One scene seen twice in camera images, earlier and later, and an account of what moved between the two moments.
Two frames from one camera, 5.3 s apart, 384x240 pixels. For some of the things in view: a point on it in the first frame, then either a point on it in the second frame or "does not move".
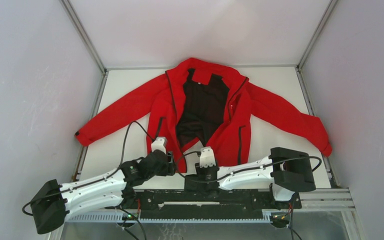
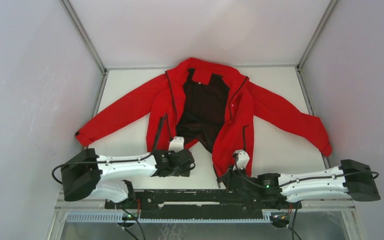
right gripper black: [200, 171] → [226, 178]
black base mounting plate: [207, 203] does not move
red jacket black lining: [201, 103] does not move
